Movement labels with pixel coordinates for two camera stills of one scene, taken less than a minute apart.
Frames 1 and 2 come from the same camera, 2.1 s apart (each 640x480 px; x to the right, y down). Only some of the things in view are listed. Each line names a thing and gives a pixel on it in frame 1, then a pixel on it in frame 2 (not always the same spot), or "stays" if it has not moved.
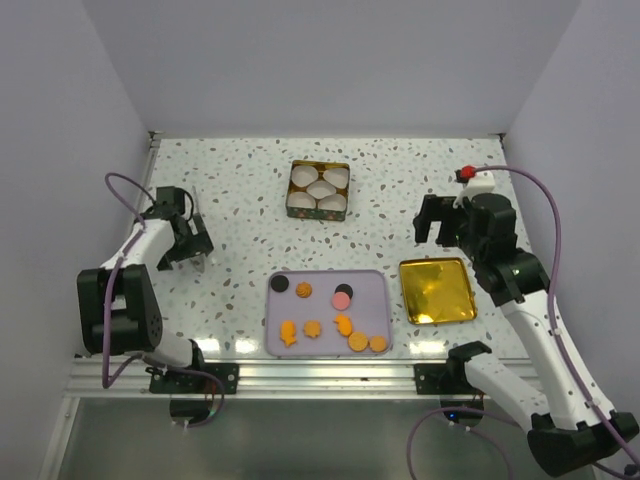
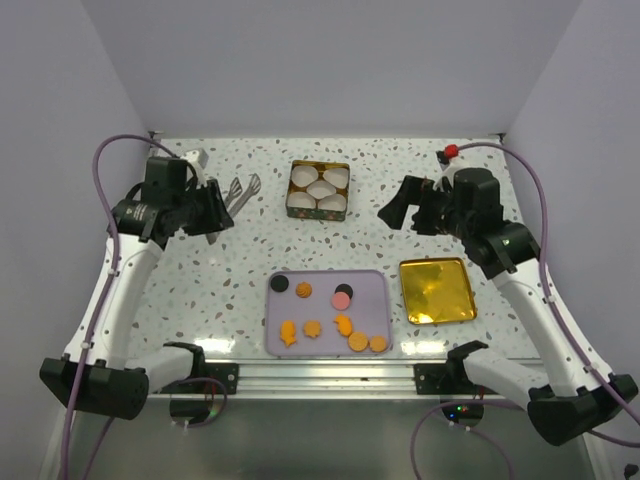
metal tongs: (198, 261) to (253, 187)
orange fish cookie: (343, 324) stays
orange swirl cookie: (304, 289) stays
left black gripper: (198, 244) to (217, 217)
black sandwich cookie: (279, 283) stays
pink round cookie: (341, 301) stays
